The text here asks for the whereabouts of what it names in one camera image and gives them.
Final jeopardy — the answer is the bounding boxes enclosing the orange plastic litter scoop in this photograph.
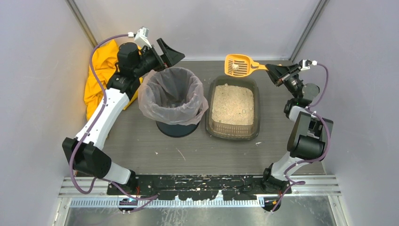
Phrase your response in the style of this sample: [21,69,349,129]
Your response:
[224,54,269,78]

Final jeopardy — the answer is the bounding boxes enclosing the translucent trash bag liner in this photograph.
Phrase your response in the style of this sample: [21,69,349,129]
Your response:
[137,67,209,126]

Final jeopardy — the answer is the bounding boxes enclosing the dark translucent litter box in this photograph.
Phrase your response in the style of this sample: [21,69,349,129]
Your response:
[205,75,260,140]

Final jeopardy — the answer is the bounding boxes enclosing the black trash bin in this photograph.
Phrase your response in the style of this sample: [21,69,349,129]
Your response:
[156,121,200,138]

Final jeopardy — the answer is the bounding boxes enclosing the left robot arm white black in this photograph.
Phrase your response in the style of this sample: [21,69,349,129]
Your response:
[62,38,185,185]

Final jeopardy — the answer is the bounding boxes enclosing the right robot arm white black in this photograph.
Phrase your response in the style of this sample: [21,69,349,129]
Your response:
[260,60,334,193]

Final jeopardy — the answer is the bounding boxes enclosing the yellow cloth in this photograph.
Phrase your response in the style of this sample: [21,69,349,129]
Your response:
[83,39,144,121]

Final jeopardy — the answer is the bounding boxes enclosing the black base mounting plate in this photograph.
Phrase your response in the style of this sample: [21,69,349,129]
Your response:
[107,174,290,201]

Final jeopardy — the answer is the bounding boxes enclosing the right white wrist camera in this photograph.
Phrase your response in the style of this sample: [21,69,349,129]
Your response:
[298,59,318,71]

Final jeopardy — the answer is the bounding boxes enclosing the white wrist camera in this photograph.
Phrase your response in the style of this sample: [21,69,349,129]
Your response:
[128,26,152,48]
[298,59,318,71]

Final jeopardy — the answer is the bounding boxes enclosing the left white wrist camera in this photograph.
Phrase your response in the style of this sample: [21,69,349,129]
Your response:
[128,26,152,48]

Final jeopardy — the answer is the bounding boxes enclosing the aluminium rail frame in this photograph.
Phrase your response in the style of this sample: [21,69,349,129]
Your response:
[58,175,341,212]

